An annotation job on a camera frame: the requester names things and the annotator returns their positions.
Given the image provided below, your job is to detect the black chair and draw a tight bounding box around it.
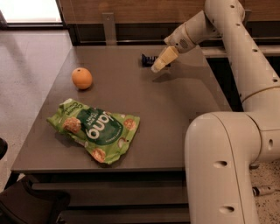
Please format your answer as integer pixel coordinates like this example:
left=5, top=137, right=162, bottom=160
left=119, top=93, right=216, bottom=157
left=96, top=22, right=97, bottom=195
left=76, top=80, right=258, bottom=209
left=0, top=137, right=71, bottom=224

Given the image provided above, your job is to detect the grey drawer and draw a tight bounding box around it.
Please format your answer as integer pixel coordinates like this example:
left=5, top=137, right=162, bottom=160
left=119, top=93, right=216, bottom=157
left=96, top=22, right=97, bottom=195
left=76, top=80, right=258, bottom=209
left=61, top=207, right=191, bottom=224
left=32, top=181, right=188, bottom=207

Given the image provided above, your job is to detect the grey upper drawer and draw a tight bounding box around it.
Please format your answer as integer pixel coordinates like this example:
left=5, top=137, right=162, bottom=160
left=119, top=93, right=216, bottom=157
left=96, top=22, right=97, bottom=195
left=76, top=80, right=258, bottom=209
left=32, top=181, right=188, bottom=207

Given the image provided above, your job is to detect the metal rail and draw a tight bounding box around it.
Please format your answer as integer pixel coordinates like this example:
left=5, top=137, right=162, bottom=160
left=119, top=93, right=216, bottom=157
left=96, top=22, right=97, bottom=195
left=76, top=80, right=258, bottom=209
left=73, top=39, right=165, bottom=46

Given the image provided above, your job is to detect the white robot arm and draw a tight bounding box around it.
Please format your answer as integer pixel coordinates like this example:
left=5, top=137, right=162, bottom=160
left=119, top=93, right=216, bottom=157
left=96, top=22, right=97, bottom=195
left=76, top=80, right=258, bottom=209
left=151, top=0, right=280, bottom=224

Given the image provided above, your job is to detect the blue rxbar blueberry bar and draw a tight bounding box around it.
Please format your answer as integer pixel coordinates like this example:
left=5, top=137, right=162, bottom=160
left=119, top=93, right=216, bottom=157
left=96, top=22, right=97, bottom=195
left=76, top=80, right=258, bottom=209
left=141, top=54, right=158, bottom=67

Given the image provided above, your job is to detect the orange fruit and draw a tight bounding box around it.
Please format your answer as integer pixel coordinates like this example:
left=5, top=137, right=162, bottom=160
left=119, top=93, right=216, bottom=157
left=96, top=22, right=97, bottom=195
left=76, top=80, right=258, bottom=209
left=72, top=67, right=93, bottom=90

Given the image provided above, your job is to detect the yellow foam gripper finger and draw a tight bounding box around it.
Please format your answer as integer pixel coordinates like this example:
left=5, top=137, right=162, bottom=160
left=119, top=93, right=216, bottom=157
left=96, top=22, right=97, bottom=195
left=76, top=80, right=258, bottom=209
left=151, top=46, right=179, bottom=73

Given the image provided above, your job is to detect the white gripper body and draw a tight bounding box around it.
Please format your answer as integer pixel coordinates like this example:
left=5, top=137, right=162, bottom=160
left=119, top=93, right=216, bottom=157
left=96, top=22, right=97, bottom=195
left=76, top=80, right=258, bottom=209
left=164, top=23, right=196, bottom=53

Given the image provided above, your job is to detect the left metal wall bracket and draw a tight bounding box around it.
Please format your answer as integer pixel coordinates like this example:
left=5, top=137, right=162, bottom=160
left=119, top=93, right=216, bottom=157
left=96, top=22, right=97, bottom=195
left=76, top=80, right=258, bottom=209
left=101, top=12, right=117, bottom=46

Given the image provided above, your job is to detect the green rice chip bag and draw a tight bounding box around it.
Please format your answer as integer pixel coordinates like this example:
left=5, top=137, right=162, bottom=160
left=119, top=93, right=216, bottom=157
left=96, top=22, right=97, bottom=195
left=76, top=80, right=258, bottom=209
left=47, top=99, right=140, bottom=165

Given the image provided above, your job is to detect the grey lower drawer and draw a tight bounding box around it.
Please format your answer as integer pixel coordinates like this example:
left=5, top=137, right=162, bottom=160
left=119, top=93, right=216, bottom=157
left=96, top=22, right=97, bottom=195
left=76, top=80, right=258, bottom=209
left=61, top=207, right=191, bottom=224

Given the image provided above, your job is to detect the white power strip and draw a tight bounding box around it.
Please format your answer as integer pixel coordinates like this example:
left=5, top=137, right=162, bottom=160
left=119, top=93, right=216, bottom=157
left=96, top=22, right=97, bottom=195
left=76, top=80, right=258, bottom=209
left=252, top=185, right=276, bottom=196

